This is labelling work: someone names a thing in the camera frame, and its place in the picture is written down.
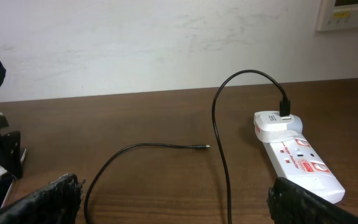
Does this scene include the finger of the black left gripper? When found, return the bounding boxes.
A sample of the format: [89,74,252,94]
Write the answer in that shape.
[0,114,23,179]

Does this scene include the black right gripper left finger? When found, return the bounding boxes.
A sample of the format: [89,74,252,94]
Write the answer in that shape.
[0,174,85,224]

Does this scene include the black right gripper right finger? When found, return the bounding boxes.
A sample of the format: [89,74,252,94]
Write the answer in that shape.
[267,177,358,224]

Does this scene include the black USB charging cable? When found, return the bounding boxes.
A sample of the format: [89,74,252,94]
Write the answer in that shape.
[83,69,291,224]

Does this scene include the white USB charger plug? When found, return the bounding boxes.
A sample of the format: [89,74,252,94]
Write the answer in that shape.
[254,111,303,143]

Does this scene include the white surge protector power strip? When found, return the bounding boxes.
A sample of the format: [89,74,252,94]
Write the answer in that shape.
[255,126,346,203]

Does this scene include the white wall control panel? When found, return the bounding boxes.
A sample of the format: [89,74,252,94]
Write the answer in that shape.
[316,0,358,32]

